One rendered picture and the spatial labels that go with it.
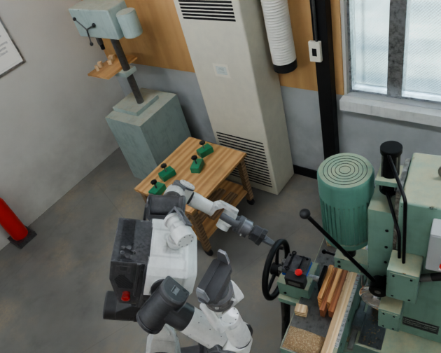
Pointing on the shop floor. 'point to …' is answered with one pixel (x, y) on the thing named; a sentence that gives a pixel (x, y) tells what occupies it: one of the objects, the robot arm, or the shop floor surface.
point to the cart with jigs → (201, 181)
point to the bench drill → (116, 25)
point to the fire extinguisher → (8, 220)
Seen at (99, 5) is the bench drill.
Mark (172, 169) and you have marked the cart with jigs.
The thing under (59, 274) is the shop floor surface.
